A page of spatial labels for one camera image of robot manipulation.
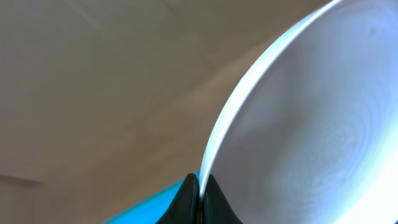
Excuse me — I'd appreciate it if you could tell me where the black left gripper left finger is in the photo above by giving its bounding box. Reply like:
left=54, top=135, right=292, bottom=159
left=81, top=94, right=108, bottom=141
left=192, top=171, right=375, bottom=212
left=156, top=173, right=199, bottom=224

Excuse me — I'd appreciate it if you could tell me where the teal plastic tray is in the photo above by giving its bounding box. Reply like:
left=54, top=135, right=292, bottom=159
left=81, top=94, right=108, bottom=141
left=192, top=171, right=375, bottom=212
left=107, top=172, right=200, bottom=224

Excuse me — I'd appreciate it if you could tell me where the pink plate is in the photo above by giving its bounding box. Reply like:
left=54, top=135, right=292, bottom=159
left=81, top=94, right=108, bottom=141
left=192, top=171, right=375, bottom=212
left=200, top=0, right=397, bottom=224

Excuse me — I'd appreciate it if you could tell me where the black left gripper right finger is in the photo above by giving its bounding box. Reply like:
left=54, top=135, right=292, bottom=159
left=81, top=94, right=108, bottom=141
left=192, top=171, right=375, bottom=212
left=202, top=174, right=243, bottom=224

